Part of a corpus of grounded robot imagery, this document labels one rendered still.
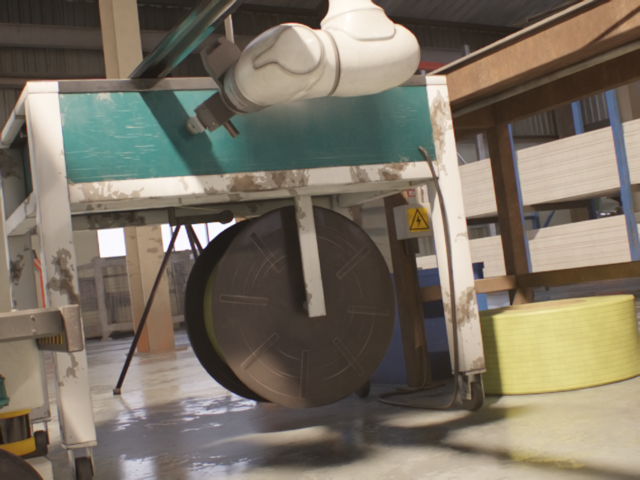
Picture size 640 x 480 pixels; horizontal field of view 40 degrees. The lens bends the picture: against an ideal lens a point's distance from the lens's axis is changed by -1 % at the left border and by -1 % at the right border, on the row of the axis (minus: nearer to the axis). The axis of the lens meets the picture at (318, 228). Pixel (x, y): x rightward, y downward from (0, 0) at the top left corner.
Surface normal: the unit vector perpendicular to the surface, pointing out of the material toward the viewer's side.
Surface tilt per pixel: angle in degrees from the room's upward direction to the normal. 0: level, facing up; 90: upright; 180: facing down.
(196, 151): 90
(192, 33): 105
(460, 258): 90
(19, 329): 90
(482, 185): 90
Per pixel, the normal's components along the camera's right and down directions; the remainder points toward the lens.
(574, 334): 0.05, -0.07
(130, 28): 0.56, -0.12
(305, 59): 0.41, 0.05
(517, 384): -0.62, 0.03
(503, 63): -0.88, 0.08
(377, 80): 0.44, 0.71
